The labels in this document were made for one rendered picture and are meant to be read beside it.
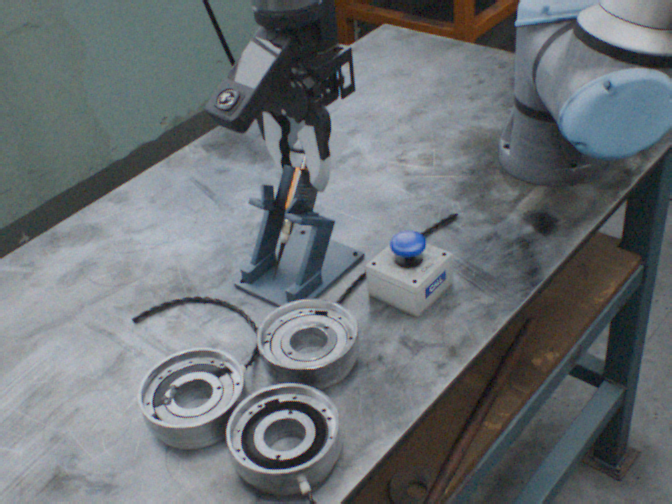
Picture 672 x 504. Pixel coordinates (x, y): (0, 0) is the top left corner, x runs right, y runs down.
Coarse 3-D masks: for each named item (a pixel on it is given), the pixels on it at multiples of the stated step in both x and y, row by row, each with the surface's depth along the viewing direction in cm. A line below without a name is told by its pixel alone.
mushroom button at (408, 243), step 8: (400, 232) 93; (408, 232) 93; (416, 232) 93; (392, 240) 92; (400, 240) 92; (408, 240) 91; (416, 240) 91; (424, 240) 92; (392, 248) 91; (400, 248) 91; (408, 248) 91; (416, 248) 91; (424, 248) 91; (400, 256) 91; (408, 256) 91
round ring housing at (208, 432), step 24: (168, 360) 86; (192, 360) 87; (216, 360) 86; (144, 384) 83; (192, 384) 85; (216, 384) 84; (240, 384) 82; (144, 408) 81; (168, 408) 82; (168, 432) 79; (192, 432) 79; (216, 432) 80
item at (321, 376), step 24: (288, 312) 91; (312, 312) 91; (336, 312) 90; (264, 336) 88; (288, 336) 88; (312, 336) 90; (264, 360) 85; (312, 360) 85; (336, 360) 83; (312, 384) 84
